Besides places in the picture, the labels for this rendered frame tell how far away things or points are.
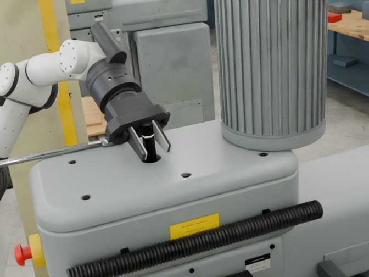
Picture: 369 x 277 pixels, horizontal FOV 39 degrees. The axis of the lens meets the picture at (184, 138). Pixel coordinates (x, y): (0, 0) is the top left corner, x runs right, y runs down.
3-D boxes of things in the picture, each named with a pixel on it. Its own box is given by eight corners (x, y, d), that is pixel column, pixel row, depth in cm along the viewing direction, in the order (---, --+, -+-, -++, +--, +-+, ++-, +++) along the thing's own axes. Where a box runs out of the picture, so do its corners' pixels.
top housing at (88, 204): (55, 307, 85) (35, 223, 79) (39, 226, 108) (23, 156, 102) (307, 232, 98) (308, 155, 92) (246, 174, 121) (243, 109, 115)
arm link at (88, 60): (76, 101, 100) (52, 62, 105) (120, 103, 108) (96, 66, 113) (100, 55, 94) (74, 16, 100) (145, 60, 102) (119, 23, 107)
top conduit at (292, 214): (72, 295, 81) (68, 277, 80) (68, 279, 85) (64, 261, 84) (323, 221, 94) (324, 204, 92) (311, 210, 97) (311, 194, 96)
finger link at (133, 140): (145, 162, 94) (129, 137, 97) (147, 150, 92) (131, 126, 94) (137, 165, 93) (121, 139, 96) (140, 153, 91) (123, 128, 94)
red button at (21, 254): (17, 271, 93) (12, 253, 92) (16, 259, 97) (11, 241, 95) (37, 266, 94) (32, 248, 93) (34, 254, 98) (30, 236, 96)
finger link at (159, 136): (168, 144, 93) (151, 119, 96) (165, 155, 96) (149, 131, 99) (175, 141, 94) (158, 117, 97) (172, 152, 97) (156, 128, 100)
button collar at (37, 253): (36, 275, 94) (29, 247, 91) (33, 256, 99) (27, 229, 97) (48, 271, 94) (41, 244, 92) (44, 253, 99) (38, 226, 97)
